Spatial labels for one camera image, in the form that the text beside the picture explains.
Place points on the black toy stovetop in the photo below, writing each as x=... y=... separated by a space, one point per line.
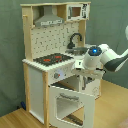
x=52 y=59

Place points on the grey toy sink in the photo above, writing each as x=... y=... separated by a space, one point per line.
x=77 y=51

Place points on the toy microwave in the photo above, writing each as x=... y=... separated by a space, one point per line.
x=77 y=11

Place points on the black toy faucet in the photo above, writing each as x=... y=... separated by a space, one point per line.
x=73 y=40

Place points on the white oven door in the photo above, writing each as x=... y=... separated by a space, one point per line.
x=63 y=102

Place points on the left oven knob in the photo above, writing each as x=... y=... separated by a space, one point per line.
x=56 y=75

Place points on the grey range hood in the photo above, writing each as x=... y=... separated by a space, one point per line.
x=48 y=17

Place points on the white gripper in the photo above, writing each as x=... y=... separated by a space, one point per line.
x=80 y=67

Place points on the wooden toy kitchen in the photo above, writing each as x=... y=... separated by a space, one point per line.
x=46 y=40

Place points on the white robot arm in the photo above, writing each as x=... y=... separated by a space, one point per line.
x=106 y=56

